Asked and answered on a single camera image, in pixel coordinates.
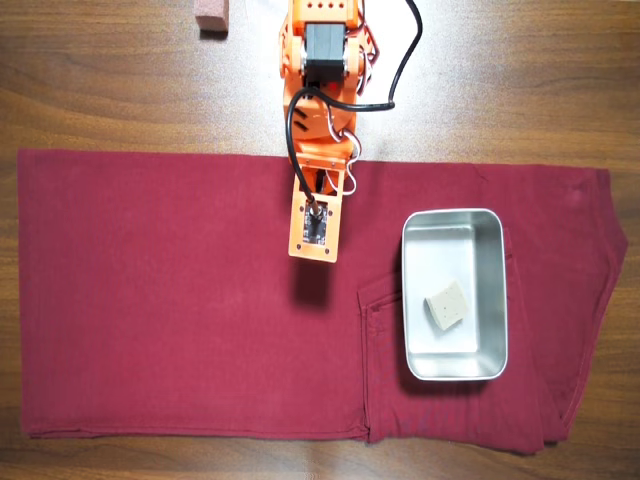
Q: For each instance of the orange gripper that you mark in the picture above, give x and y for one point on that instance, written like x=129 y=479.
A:
x=326 y=159

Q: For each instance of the rectangular metal tray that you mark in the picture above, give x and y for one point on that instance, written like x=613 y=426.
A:
x=440 y=250

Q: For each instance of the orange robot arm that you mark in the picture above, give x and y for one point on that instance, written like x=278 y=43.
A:
x=290 y=50

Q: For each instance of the dark red cloth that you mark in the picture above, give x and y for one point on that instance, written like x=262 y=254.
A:
x=150 y=300

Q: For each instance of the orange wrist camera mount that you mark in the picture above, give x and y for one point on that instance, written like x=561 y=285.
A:
x=297 y=235

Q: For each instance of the pink sponge block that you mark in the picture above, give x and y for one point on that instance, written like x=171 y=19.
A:
x=212 y=15

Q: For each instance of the grey sponge cube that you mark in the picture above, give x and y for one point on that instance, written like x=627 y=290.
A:
x=447 y=305

